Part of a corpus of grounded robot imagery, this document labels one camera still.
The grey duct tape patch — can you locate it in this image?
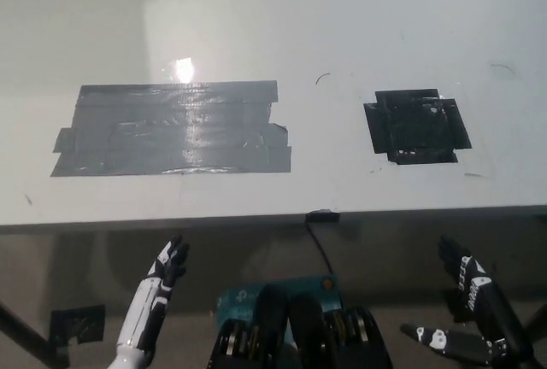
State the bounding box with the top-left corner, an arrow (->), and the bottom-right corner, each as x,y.
50,80 -> 292,178

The black desk leg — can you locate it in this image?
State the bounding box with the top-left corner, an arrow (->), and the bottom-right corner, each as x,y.
0,300 -> 71,368

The thin black cable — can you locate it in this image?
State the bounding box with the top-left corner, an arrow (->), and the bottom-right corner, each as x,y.
305,220 -> 337,278

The black floor tape mark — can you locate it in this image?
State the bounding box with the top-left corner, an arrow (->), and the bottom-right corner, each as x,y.
50,304 -> 107,347

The black teal robot torso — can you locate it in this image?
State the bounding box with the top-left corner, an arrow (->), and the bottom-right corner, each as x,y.
207,274 -> 394,369

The black tape square patch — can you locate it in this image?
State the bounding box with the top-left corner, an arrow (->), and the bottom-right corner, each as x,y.
362,87 -> 473,167

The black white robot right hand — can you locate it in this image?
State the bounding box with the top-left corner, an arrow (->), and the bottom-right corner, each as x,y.
399,234 -> 535,366

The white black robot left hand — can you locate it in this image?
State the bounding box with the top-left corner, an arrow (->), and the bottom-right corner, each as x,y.
115,234 -> 191,351

